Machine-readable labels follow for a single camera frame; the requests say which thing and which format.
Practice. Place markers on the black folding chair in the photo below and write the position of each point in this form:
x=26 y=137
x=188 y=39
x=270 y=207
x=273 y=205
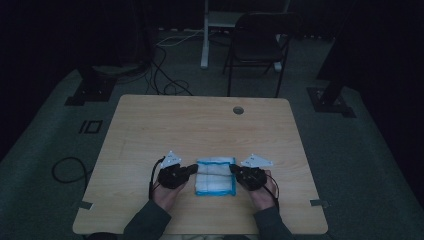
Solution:
x=256 y=43

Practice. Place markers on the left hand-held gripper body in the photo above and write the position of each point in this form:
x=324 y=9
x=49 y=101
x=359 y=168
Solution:
x=170 y=176

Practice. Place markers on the grey tape strip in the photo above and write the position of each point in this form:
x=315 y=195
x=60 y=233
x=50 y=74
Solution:
x=317 y=203

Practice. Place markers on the white cloth with blue grid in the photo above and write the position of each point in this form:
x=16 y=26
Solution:
x=215 y=181

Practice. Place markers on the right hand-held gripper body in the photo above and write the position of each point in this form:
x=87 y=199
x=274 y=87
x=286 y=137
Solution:
x=253 y=178

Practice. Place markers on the person's right hand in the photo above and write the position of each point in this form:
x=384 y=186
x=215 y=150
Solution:
x=263 y=196

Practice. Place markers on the white desk frame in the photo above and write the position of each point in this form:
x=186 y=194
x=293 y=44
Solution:
x=208 y=33

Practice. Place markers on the black stand with base plate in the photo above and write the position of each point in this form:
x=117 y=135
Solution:
x=330 y=100
x=91 y=88

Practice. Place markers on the grey round table grommet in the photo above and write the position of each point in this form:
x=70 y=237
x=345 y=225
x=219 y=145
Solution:
x=238 y=110

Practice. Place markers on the person's left hand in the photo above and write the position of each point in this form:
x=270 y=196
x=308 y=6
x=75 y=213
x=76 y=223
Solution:
x=165 y=196

